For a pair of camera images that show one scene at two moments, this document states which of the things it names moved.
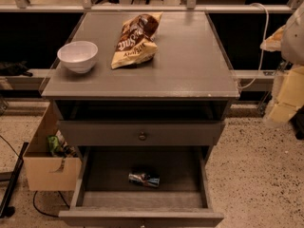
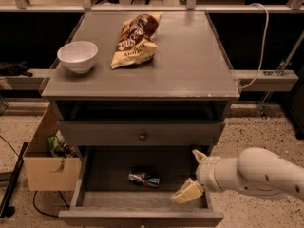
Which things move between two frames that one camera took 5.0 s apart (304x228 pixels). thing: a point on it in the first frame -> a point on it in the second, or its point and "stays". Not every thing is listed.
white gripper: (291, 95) -> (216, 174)
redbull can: (143, 179) stays
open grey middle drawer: (102, 196) stays
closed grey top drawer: (142, 133) stays
